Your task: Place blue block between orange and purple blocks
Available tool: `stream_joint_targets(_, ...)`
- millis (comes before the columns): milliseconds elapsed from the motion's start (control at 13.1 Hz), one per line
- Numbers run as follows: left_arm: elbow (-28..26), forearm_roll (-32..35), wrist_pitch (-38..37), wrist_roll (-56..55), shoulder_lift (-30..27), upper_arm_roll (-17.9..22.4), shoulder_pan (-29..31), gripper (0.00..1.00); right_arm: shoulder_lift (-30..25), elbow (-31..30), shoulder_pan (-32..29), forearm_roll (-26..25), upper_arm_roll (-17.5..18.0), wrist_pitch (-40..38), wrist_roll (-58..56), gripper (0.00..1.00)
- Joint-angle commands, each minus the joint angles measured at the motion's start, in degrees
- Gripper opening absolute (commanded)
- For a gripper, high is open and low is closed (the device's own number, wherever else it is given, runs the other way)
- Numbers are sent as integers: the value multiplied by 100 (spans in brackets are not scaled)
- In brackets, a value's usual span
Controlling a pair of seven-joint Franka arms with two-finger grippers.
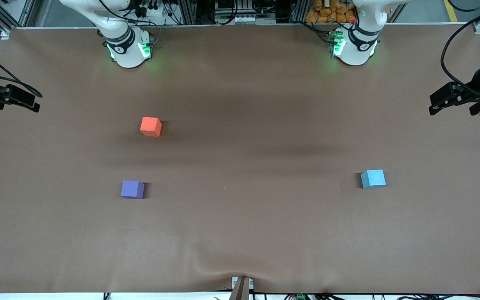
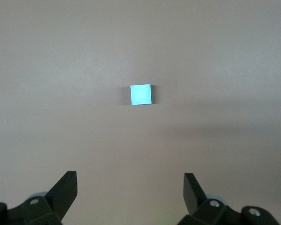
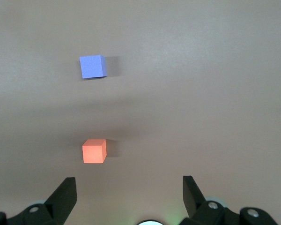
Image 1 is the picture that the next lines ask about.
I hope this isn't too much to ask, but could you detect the light blue foam block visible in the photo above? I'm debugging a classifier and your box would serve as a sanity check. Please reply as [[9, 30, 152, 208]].
[[361, 169, 387, 190]]

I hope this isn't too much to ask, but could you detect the purple foam block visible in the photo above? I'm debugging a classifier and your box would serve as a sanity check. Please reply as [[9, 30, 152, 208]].
[[120, 180, 145, 200]]

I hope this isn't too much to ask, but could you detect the orange foam block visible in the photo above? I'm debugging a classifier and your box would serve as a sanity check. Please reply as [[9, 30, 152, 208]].
[[140, 117, 163, 138]]

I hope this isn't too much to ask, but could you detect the bag of orange items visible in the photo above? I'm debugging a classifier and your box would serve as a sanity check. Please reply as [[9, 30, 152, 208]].
[[305, 0, 356, 24]]

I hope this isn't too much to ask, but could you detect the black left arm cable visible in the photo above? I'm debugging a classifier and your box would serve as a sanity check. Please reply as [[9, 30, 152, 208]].
[[440, 4, 480, 100]]

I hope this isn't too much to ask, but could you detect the white terminal block row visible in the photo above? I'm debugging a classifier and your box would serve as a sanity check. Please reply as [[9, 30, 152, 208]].
[[232, 14, 266, 24]]

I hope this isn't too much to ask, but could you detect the white power strip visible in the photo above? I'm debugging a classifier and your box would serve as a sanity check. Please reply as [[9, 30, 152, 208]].
[[142, 3, 170, 18]]

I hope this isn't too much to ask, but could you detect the brown strap with metal bracket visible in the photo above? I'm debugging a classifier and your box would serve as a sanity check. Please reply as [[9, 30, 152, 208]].
[[231, 275, 255, 300]]

